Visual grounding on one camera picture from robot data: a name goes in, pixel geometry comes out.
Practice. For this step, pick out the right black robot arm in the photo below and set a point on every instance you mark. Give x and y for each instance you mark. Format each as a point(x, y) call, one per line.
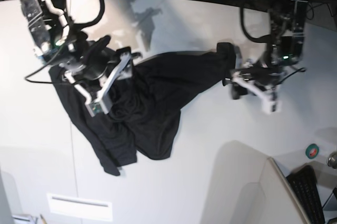
point(62, 45)

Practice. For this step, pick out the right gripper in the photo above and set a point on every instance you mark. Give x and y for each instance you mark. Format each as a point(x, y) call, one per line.
point(87, 60)

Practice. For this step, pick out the green tape roll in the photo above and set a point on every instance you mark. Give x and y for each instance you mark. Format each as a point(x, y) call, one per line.
point(312, 151)

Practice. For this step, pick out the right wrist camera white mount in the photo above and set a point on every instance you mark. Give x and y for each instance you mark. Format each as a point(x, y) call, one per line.
point(98, 102)

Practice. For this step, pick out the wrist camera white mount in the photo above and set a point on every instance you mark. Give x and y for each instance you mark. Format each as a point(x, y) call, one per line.
point(98, 102)
point(270, 101)

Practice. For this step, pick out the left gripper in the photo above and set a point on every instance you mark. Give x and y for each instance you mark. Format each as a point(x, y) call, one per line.
point(256, 73)

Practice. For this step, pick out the pencil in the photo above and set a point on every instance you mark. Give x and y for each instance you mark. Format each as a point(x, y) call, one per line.
point(43, 219)

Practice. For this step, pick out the white desk divider panel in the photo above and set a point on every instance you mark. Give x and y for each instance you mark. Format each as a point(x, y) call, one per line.
point(281, 204)

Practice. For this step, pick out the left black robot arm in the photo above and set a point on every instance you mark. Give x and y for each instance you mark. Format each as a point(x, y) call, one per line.
point(283, 48)

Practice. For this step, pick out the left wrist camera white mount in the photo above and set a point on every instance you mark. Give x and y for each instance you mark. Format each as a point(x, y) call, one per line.
point(270, 101)

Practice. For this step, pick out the silver round knob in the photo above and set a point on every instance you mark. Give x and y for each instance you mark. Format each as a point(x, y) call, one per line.
point(332, 160)

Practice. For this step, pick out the black t-shirt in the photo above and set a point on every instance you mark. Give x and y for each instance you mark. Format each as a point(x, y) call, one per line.
point(146, 110)

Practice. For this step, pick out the black keyboard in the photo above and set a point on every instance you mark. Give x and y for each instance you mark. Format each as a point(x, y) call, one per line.
point(303, 183)

